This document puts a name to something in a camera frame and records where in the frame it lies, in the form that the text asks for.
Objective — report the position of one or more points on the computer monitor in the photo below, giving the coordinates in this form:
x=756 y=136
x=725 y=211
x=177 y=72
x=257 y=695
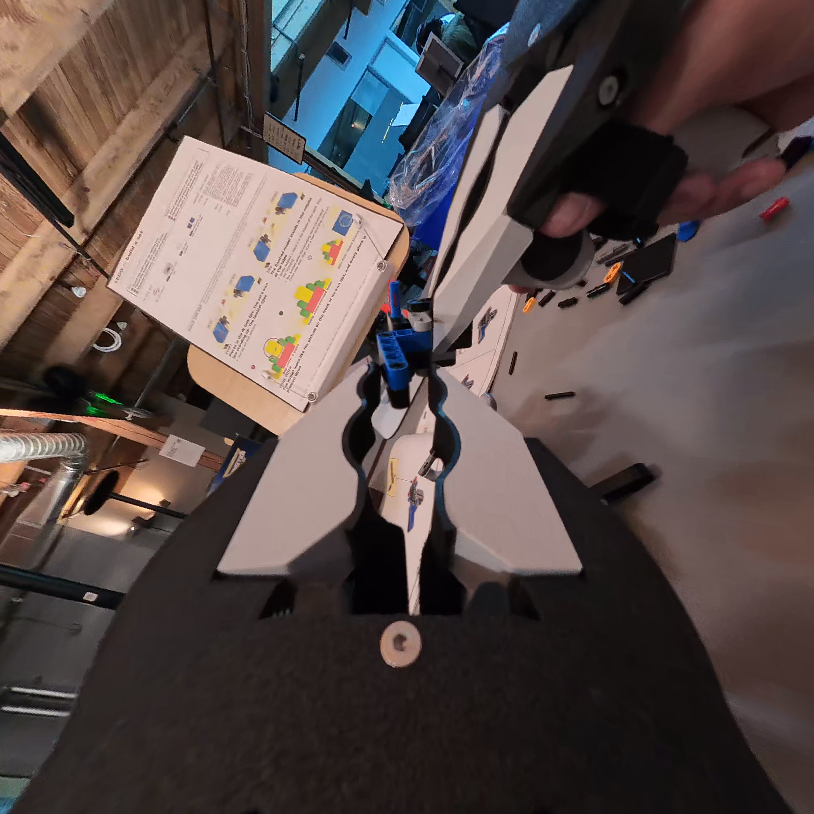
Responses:
x=440 y=62

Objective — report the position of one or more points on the white paper tag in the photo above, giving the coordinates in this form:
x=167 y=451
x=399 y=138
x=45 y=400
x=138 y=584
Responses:
x=181 y=451

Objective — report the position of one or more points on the lego instruction booklet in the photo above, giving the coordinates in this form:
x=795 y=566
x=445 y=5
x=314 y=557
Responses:
x=397 y=445

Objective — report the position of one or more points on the black device with green light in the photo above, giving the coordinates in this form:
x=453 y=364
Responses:
x=63 y=381

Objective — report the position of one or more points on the lego pieces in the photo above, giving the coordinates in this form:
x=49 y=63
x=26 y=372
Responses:
x=572 y=299

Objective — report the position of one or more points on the document stand with wooden board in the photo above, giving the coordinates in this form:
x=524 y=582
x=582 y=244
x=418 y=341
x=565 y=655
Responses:
x=235 y=381

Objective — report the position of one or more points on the clear blue plastic bag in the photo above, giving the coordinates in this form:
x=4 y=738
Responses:
x=432 y=152

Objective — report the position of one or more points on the flat black lego panel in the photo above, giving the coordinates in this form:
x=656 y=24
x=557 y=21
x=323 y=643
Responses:
x=648 y=264

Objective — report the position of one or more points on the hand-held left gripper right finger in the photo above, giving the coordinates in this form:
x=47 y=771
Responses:
x=502 y=502

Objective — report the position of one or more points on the person's right hand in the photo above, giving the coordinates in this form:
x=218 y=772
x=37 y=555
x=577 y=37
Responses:
x=731 y=57

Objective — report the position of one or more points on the laminated instruction sheet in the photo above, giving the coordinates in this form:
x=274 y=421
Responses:
x=254 y=254

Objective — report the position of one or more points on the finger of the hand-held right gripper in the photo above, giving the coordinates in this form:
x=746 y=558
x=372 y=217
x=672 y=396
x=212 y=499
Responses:
x=477 y=146
x=489 y=254

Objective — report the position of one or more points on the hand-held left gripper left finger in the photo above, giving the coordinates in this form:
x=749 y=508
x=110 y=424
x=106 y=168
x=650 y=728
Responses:
x=299 y=502

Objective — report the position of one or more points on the short black lego beam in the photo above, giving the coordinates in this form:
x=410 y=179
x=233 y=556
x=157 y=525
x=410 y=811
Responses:
x=629 y=483

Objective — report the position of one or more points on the silver air duct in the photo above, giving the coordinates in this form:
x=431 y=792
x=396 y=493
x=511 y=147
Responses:
x=38 y=448

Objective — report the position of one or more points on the grey blue lego sub-assembly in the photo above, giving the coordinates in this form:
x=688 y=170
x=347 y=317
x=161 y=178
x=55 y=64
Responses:
x=394 y=356

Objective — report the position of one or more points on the hanging sign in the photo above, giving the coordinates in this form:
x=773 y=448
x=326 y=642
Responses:
x=284 y=140

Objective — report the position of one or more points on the lego set box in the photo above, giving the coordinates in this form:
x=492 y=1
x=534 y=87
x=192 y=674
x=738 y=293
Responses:
x=238 y=461

